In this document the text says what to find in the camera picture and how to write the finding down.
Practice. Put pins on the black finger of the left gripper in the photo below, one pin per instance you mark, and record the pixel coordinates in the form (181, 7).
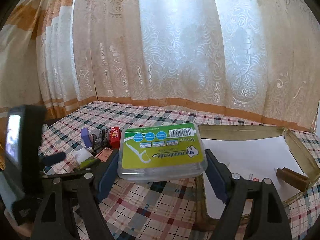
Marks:
(49, 160)

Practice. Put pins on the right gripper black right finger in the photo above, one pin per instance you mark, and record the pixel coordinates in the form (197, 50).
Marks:
(267, 220)

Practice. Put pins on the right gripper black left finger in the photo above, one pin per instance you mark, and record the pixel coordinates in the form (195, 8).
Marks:
(86, 189)

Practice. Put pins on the green toy brick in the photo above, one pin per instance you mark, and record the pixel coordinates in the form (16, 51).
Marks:
(88, 163)

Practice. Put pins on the pink stamp pad tin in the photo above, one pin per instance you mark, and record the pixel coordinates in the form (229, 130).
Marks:
(104, 154)

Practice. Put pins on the brown wooden block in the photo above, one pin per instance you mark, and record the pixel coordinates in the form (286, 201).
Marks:
(296, 180)

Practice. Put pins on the red toy brick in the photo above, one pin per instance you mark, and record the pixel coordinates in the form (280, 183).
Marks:
(114, 137)

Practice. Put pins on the dental floss pick box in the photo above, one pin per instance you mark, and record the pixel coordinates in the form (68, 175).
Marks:
(161, 153)

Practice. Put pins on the white small box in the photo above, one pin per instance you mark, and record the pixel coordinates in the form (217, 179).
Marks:
(252, 177)

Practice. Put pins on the purple small block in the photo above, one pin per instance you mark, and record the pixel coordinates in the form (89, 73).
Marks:
(85, 136)

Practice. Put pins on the crumpled grey black wrapper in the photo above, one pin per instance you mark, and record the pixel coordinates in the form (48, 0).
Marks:
(100, 140)

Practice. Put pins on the white paper liner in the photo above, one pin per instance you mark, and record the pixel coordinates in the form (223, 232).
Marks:
(260, 157)

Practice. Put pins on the cream patterned curtain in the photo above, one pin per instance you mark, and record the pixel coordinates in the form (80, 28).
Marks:
(253, 59)

